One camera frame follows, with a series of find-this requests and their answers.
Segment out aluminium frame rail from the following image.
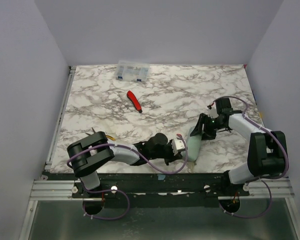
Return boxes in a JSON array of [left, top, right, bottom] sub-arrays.
[[19, 66, 77, 240]]

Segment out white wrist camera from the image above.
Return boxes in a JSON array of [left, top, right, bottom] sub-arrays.
[[171, 134, 186, 155], [207, 104, 219, 119]]

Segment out clear plastic organizer box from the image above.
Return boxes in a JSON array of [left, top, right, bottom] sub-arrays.
[[114, 60, 150, 83]]

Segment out mint green umbrella case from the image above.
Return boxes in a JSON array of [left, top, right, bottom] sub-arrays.
[[186, 126, 202, 162]]

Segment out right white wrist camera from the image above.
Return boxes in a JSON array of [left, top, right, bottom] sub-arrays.
[[207, 104, 219, 119]]

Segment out yellow handled pliers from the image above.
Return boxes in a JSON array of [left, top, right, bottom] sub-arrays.
[[91, 127, 116, 141]]

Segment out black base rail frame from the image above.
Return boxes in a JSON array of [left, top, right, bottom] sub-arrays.
[[43, 171, 249, 209]]

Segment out red utility knife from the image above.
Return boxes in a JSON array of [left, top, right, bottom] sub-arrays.
[[126, 90, 143, 113]]

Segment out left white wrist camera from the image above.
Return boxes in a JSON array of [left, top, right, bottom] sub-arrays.
[[171, 134, 186, 155]]

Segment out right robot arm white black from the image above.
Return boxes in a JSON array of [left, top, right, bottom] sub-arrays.
[[186, 96, 289, 186]]

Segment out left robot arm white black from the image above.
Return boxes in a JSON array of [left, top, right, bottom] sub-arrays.
[[66, 131, 186, 191]]

